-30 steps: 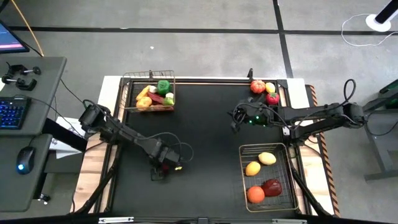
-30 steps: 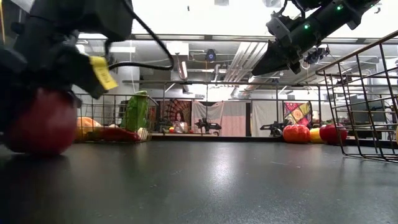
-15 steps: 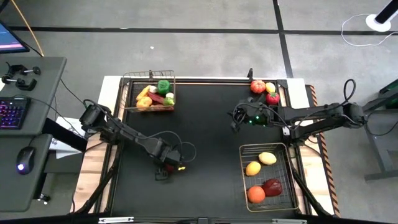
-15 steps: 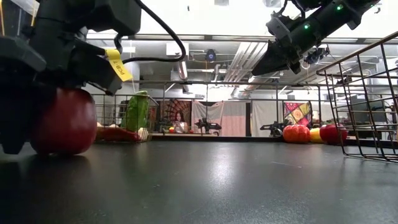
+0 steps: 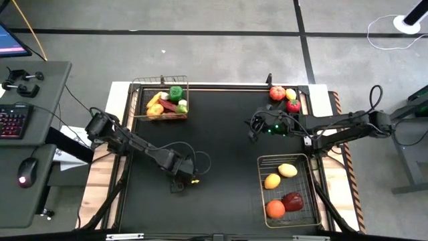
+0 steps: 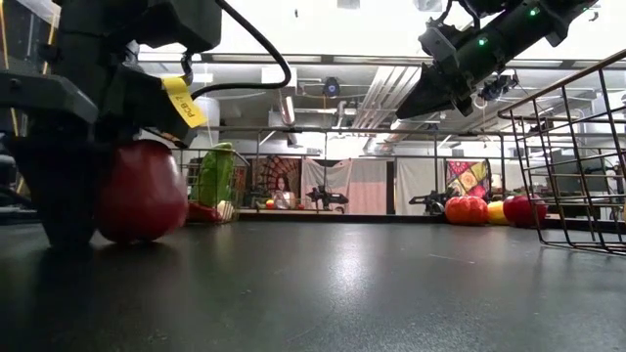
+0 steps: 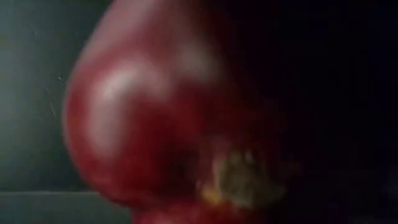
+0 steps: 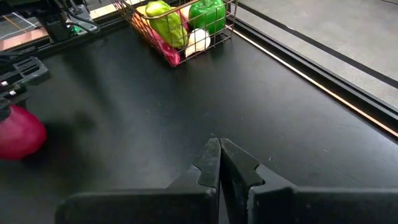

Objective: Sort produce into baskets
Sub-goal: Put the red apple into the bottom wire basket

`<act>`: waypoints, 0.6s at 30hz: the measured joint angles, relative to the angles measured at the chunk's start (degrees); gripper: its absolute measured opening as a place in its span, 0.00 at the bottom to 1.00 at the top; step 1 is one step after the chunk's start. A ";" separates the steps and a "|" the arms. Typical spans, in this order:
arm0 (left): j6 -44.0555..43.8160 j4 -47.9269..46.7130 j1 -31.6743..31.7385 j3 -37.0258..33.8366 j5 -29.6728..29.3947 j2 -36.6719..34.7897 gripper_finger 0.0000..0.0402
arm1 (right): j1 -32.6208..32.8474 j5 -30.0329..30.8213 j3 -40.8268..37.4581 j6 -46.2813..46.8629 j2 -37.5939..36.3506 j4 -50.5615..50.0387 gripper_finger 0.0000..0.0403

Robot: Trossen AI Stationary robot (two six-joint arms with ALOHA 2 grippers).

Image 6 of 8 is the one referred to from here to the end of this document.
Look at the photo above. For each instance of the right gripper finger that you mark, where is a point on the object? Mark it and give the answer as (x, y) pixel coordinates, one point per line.
(433, 93)

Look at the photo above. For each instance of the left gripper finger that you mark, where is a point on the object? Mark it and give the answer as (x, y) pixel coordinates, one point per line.
(54, 171)
(137, 107)

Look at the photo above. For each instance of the red apple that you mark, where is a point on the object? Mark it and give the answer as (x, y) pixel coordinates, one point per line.
(142, 190)

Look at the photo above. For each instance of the green ridged gourd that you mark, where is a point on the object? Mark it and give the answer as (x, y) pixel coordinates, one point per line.
(215, 173)

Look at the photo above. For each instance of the orange-red ribbed tomato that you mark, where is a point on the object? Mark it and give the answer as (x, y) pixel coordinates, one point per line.
(466, 210)

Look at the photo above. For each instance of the yellow lemon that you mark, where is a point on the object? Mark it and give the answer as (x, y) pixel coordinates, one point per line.
(496, 212)

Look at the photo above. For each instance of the white garlic bulb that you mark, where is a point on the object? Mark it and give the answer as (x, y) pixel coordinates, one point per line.
(226, 210)

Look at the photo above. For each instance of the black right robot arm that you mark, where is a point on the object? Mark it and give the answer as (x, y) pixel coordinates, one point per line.
(552, 14)

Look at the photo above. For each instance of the black background robot arm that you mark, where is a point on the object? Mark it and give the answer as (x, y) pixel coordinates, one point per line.
(327, 195)
(430, 200)

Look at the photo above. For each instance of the black hanging ceiling device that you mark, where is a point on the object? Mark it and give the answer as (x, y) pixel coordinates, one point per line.
(496, 87)

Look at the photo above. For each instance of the yellow label tag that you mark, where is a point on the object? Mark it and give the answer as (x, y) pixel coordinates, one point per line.
(185, 102)

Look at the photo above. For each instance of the ceiling light tube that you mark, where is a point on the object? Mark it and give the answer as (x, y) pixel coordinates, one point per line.
(235, 57)
(386, 59)

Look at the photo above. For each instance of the colourful patchwork tapestry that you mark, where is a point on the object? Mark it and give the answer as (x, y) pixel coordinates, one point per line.
(467, 177)

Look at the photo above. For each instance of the white hanging sheet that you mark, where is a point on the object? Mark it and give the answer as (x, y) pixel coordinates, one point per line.
(369, 188)
(415, 183)
(325, 173)

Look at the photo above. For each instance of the white ceiling box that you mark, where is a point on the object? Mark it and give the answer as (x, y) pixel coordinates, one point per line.
(274, 73)

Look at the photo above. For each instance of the red mandala tapestry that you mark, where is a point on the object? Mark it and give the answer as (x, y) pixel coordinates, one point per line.
(288, 166)

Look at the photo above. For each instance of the person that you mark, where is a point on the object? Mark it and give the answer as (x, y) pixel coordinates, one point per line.
(282, 193)

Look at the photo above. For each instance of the white corrugated ceiling duct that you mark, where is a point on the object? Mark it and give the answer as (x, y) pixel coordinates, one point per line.
(386, 93)

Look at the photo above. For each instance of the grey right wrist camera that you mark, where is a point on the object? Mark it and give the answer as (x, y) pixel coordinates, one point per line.
(437, 44)

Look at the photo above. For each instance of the black pipe frame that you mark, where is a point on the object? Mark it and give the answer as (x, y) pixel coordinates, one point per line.
(342, 130)

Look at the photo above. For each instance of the black round ceiling camera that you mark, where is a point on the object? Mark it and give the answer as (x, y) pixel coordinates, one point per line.
(331, 86)

